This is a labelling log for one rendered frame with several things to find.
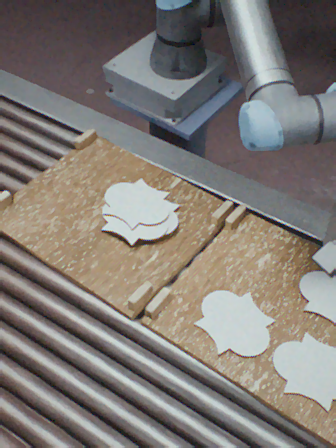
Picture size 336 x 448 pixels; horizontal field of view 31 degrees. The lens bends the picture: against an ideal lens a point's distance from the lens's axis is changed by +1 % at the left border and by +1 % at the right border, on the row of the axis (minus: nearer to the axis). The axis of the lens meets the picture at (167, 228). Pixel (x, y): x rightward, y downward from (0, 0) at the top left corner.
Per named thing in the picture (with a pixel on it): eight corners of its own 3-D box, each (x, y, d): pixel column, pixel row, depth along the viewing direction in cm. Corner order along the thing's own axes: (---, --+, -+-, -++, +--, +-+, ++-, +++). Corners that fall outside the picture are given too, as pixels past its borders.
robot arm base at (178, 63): (178, 41, 170) (179, 7, 163) (218, 64, 163) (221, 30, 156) (138, 62, 163) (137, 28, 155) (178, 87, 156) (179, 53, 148)
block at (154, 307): (164, 294, 115) (163, 285, 113) (171, 299, 115) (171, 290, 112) (144, 316, 112) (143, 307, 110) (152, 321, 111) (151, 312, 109)
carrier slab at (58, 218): (95, 138, 148) (95, 133, 147) (236, 213, 131) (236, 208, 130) (-17, 222, 130) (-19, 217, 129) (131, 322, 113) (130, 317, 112)
